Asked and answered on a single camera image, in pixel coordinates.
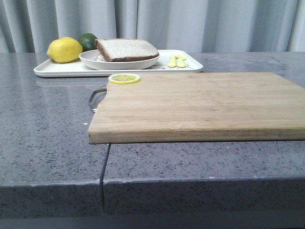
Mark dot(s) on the white bread slice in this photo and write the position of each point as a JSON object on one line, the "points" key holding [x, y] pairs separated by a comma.
{"points": [[125, 50]]}

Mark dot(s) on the white round plate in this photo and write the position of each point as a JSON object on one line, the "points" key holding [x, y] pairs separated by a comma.
{"points": [[89, 59]]}

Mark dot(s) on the white rectangular bear tray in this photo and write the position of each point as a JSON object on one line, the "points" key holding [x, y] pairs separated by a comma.
{"points": [[77, 68]]}

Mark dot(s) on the wooden cutting board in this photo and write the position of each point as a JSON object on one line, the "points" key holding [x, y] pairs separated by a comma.
{"points": [[181, 107]]}

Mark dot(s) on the lemon slice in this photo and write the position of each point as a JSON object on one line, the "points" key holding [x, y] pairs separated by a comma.
{"points": [[124, 78]]}

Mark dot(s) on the yellow toy knife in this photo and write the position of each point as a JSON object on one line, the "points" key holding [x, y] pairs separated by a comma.
{"points": [[180, 61]]}

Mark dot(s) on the green lime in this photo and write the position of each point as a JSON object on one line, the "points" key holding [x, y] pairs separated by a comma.
{"points": [[87, 41]]}

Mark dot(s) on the yellow lemon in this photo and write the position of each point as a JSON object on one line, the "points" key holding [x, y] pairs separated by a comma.
{"points": [[64, 50]]}

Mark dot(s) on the grey curtain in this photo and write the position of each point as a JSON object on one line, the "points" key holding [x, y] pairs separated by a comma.
{"points": [[189, 25]]}

